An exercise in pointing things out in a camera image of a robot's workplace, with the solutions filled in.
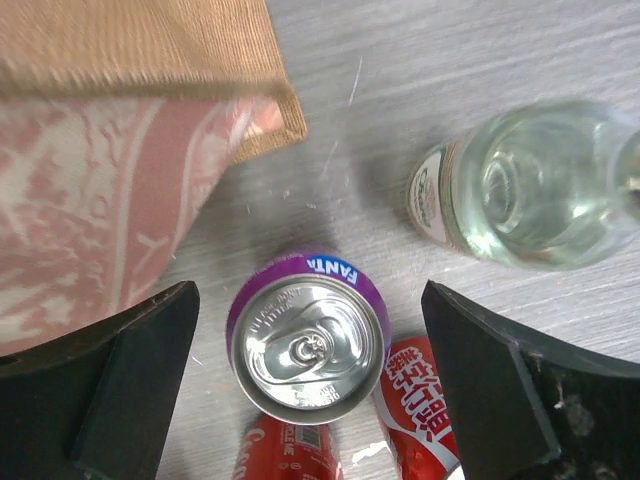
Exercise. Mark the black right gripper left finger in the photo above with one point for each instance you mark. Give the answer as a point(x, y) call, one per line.
point(97, 403)

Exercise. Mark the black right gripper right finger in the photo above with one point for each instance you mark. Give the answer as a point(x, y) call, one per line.
point(525, 405)

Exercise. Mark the red coke can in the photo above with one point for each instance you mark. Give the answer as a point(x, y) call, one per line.
point(411, 408)
point(276, 450)

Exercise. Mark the clear glass bottle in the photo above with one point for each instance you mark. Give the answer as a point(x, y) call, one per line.
point(549, 186)

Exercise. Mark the canvas tote bag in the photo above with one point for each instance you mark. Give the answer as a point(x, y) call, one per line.
point(118, 119)

